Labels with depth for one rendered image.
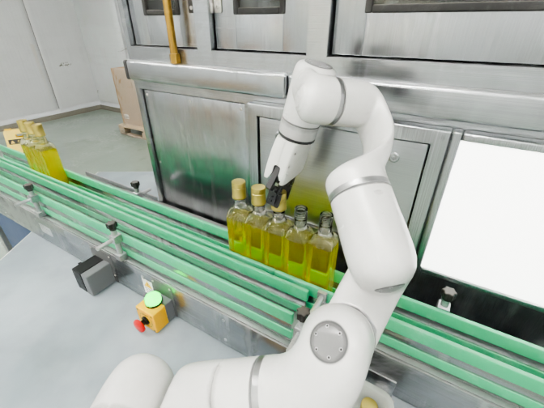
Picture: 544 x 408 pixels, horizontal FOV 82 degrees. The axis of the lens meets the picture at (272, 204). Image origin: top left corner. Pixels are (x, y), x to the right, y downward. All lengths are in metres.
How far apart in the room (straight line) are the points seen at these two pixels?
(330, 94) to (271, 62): 0.34
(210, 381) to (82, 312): 0.75
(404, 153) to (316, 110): 0.28
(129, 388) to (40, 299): 0.78
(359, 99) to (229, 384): 0.43
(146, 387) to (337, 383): 0.26
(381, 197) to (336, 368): 0.20
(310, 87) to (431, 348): 0.56
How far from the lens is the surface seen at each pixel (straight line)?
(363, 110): 0.53
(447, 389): 0.81
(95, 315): 1.10
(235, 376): 0.42
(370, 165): 0.42
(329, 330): 0.36
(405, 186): 0.74
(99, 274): 1.13
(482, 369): 0.77
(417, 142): 0.70
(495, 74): 0.70
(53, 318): 1.16
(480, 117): 0.69
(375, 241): 0.38
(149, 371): 0.51
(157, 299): 0.93
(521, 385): 0.78
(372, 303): 0.49
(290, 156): 0.60
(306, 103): 0.49
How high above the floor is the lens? 1.50
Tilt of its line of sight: 30 degrees down
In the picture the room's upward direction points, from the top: straight up
